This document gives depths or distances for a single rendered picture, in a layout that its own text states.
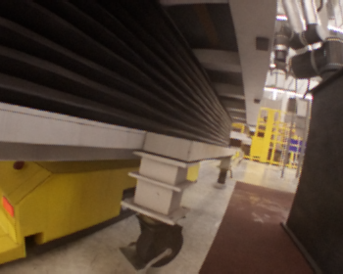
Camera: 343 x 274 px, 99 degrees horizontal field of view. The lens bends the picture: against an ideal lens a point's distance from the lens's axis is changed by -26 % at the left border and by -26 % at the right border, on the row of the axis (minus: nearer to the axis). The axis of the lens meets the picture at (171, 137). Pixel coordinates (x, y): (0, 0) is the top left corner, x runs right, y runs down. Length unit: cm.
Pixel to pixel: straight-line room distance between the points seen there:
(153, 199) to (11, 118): 39
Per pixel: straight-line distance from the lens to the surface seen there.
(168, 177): 50
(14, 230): 58
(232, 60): 87
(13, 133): 29
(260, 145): 1127
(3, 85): 28
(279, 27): 134
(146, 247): 60
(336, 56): 139
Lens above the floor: 43
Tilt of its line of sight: level
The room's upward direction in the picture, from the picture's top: 12 degrees clockwise
